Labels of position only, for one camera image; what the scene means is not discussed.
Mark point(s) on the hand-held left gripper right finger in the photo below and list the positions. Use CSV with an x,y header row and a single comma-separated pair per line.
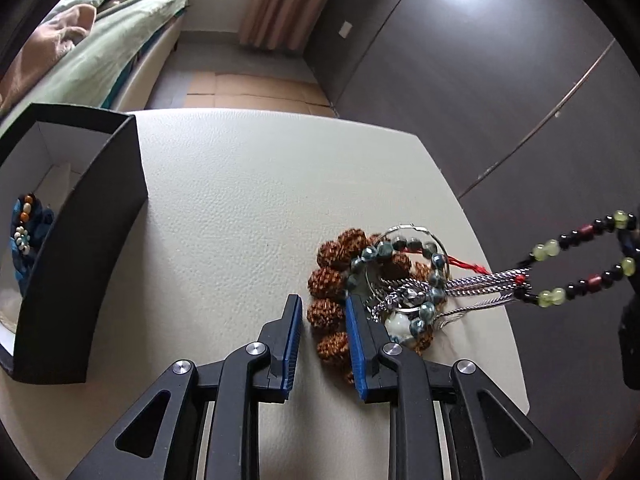
x,y
356,345

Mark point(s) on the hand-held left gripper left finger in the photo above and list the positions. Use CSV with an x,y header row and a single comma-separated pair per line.
x,y
291,340

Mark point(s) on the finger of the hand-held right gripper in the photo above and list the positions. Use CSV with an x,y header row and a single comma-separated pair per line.
x,y
631,242

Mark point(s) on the white round bead pendant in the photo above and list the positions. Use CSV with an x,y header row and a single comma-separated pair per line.
x,y
398,325

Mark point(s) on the thin silver bangle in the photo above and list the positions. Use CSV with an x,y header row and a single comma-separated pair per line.
x,y
415,226

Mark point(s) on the black jewelry box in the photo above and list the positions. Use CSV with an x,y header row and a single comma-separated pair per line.
x,y
75,260

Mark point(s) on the blue bead jewelry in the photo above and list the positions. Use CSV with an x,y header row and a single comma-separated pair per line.
x,y
44,220

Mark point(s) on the dark wardrobe doors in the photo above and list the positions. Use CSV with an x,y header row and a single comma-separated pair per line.
x,y
475,100

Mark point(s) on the flat cardboard sheet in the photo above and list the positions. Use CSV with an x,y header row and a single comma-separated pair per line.
x,y
255,91

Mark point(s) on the pink-brown curtain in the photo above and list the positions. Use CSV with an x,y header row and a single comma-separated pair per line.
x,y
287,2

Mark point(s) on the bed with green sheet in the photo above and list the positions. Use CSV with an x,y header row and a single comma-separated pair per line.
x,y
100,55

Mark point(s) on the brown blanket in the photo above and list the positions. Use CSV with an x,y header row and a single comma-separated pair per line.
x,y
45,45

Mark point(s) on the white wall socket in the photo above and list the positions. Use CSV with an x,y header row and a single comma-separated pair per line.
x,y
345,29

